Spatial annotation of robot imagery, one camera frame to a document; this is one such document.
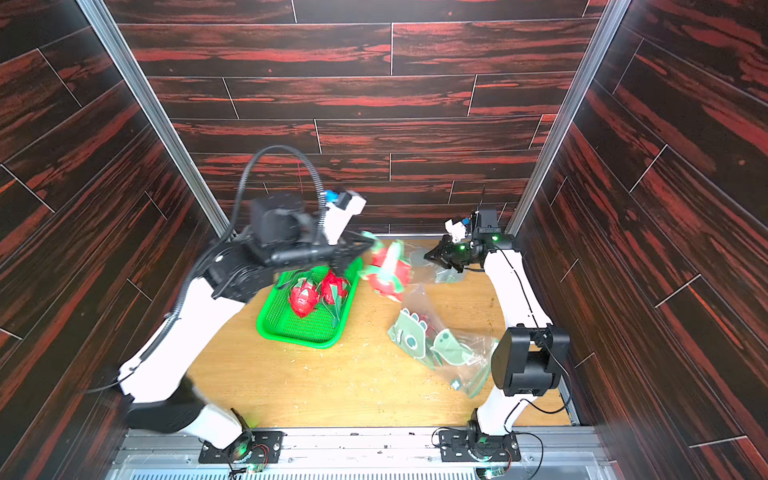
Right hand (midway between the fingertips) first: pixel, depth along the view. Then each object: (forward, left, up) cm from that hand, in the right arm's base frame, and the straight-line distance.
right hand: (431, 256), depth 84 cm
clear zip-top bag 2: (-19, +3, -11) cm, 22 cm away
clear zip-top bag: (+9, -5, -18) cm, 21 cm away
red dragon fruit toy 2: (-3, +29, -13) cm, 32 cm away
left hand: (-17, +15, +22) cm, 32 cm away
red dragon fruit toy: (-7, +39, -13) cm, 42 cm away
